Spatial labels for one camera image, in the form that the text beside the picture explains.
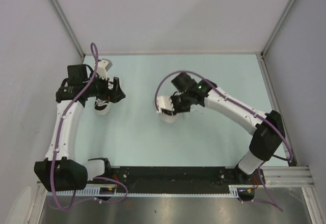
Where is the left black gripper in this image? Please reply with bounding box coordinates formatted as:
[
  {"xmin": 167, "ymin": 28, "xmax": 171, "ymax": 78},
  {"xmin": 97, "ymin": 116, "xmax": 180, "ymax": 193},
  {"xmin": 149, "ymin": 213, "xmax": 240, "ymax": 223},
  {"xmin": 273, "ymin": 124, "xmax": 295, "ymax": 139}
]
[{"xmin": 83, "ymin": 71, "xmax": 125, "ymax": 103}]

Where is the black white sneaker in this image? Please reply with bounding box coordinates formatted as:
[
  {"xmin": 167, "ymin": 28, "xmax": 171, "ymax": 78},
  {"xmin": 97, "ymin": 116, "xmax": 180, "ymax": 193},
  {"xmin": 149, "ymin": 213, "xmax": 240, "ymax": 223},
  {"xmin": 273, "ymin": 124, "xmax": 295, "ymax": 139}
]
[
  {"xmin": 153, "ymin": 99, "xmax": 202, "ymax": 124},
  {"xmin": 94, "ymin": 77, "xmax": 114, "ymax": 116}
]

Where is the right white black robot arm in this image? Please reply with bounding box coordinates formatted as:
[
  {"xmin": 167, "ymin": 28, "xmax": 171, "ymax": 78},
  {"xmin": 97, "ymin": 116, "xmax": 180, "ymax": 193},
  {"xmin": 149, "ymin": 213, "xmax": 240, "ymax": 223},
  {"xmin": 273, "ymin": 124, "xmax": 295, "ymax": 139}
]
[{"xmin": 170, "ymin": 72, "xmax": 285, "ymax": 184}]

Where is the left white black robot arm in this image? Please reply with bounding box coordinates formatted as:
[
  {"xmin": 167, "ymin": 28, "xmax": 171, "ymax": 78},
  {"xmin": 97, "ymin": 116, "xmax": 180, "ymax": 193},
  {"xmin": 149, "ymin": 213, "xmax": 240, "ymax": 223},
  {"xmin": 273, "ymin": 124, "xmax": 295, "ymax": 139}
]
[{"xmin": 34, "ymin": 59, "xmax": 126, "ymax": 192}]

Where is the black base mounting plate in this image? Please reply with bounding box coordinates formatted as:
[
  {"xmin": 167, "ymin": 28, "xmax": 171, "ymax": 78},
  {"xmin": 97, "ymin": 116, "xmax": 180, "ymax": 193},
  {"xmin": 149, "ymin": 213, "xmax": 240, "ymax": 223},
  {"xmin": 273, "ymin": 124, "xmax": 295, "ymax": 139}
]
[{"xmin": 84, "ymin": 166, "xmax": 266, "ymax": 194}]

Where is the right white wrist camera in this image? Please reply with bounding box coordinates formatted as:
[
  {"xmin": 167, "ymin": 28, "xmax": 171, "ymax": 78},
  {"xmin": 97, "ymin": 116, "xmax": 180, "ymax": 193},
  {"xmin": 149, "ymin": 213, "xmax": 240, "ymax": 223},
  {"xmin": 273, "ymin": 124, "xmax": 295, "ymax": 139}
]
[{"xmin": 155, "ymin": 96, "xmax": 173, "ymax": 116}]

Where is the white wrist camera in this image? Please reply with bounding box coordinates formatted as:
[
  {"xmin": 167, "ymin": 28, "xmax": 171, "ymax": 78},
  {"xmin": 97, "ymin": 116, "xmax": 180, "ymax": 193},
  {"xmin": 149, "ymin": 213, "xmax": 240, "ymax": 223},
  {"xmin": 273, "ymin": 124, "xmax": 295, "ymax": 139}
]
[
  {"xmin": 155, "ymin": 96, "xmax": 173, "ymax": 116},
  {"xmin": 97, "ymin": 59, "xmax": 113, "ymax": 79}
]

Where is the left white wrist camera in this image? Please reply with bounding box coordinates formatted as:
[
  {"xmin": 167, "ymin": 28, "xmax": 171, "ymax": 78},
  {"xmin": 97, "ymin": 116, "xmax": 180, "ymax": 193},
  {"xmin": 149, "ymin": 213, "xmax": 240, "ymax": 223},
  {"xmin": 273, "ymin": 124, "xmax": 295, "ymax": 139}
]
[{"xmin": 97, "ymin": 59, "xmax": 113, "ymax": 79}]

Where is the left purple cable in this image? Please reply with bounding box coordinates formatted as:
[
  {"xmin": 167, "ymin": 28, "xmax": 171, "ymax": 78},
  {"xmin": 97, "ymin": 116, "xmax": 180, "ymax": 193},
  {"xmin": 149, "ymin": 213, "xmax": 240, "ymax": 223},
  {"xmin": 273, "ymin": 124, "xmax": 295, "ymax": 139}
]
[{"xmin": 49, "ymin": 42, "xmax": 129, "ymax": 211}]

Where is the purple cable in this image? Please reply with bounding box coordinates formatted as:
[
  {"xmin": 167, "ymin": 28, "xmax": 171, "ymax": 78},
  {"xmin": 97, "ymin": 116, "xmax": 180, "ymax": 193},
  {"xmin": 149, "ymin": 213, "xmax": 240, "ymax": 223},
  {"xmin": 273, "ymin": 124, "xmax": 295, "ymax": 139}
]
[
  {"xmin": 49, "ymin": 42, "xmax": 129, "ymax": 211},
  {"xmin": 154, "ymin": 70, "xmax": 295, "ymax": 212}
]

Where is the grey slotted cable duct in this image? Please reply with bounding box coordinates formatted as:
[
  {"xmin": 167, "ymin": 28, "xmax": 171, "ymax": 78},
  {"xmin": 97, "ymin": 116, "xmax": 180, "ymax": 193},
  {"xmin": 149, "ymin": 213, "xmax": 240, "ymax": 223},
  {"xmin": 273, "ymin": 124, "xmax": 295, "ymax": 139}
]
[{"xmin": 47, "ymin": 184, "xmax": 255, "ymax": 199}]

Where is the left aluminium corner post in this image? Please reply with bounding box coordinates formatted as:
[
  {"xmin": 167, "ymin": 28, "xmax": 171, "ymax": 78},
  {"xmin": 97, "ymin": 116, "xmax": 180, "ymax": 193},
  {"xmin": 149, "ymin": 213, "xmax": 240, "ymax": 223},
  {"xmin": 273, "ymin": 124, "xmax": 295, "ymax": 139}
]
[{"xmin": 48, "ymin": 0, "xmax": 85, "ymax": 60}]

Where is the aluminium corner post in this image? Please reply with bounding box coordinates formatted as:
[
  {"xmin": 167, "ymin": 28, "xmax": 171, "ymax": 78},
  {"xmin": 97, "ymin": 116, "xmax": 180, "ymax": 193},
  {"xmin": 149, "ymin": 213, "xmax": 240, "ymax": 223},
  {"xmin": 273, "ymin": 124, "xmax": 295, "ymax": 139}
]
[
  {"xmin": 260, "ymin": 0, "xmax": 297, "ymax": 57},
  {"xmin": 48, "ymin": 0, "xmax": 85, "ymax": 60}
]

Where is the aluminium front frame rail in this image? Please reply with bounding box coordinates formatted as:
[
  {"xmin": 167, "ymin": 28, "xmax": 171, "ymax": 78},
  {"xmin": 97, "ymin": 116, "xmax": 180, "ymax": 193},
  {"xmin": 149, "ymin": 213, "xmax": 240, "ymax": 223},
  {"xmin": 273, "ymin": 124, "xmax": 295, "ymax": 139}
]
[{"xmin": 34, "ymin": 162, "xmax": 312, "ymax": 191}]

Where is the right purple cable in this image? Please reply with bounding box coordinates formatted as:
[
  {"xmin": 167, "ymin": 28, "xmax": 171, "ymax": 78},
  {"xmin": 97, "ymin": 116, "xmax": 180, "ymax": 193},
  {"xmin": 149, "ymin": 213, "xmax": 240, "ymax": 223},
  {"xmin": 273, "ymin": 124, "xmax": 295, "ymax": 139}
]
[{"xmin": 154, "ymin": 70, "xmax": 295, "ymax": 212}]

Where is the right aluminium corner post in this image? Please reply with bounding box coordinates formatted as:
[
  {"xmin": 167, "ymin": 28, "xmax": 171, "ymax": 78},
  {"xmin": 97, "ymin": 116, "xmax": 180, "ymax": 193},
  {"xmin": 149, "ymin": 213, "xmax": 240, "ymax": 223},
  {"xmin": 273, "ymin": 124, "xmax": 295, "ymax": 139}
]
[{"xmin": 260, "ymin": 0, "xmax": 297, "ymax": 57}]

